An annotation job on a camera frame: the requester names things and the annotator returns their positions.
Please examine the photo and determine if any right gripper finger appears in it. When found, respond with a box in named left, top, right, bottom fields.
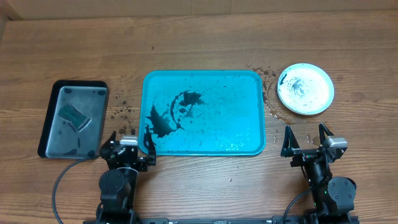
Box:
left=319, top=123, right=333, bottom=145
left=280, top=126, right=300, bottom=157

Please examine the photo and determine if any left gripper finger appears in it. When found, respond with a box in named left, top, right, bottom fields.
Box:
left=99, top=131, right=116, bottom=152
left=144, top=133, right=156, bottom=159

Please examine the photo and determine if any light blue rimmed plate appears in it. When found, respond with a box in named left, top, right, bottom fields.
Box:
left=277, top=63, right=335, bottom=116

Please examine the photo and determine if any dark green sponge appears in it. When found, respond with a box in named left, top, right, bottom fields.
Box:
left=58, top=104, right=91, bottom=131

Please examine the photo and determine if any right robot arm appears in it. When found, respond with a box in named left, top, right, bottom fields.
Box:
left=280, top=123, right=359, bottom=223

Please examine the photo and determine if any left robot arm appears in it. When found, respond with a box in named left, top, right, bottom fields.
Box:
left=94, top=133, right=156, bottom=224

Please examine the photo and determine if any black water tray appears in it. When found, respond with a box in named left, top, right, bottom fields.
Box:
left=37, top=80, right=109, bottom=159

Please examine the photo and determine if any teal plastic tray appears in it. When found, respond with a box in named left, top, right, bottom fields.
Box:
left=139, top=70, right=266, bottom=156

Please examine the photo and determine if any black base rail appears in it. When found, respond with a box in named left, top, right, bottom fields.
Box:
left=83, top=215, right=360, bottom=224

